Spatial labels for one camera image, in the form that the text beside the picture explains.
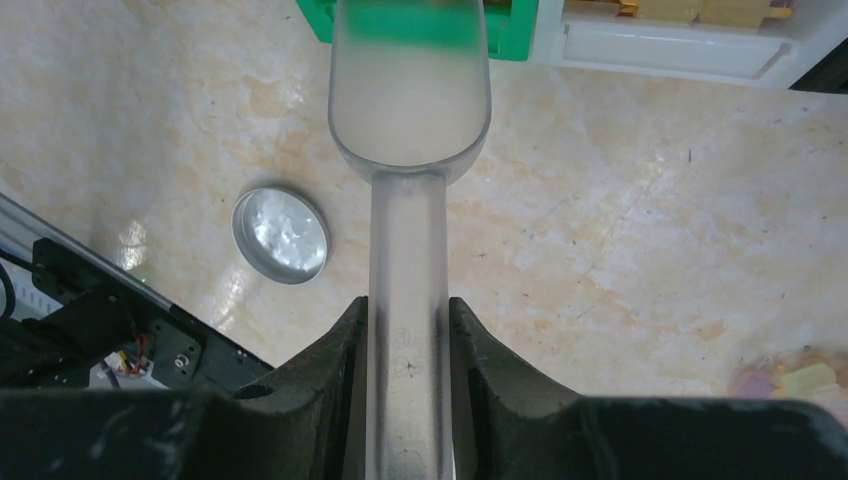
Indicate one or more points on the black candy bin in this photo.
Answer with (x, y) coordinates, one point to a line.
(829, 75)

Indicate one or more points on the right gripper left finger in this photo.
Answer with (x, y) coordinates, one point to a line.
(291, 423)

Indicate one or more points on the white bin orange candies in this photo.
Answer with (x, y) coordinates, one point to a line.
(751, 43)

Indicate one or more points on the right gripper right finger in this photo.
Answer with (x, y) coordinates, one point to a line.
(511, 421)

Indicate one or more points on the clear plastic scoop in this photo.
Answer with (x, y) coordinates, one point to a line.
(410, 120)

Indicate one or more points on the green candy bin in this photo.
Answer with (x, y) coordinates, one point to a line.
(508, 25)

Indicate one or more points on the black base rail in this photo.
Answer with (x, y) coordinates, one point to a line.
(63, 315)

